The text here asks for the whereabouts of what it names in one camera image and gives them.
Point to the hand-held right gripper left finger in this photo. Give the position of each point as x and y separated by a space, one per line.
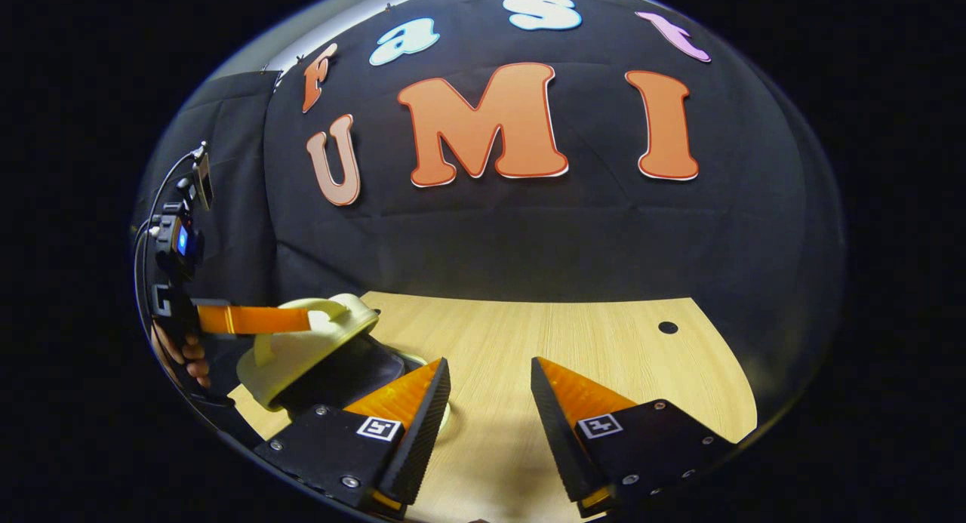
426 432

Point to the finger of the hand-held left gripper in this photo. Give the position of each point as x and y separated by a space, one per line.
256 319

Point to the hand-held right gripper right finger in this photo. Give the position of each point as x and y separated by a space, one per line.
555 432

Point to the cream suitcase with grey lining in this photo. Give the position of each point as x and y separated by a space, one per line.
302 357

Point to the black backdrop cloth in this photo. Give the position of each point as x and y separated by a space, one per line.
528 236

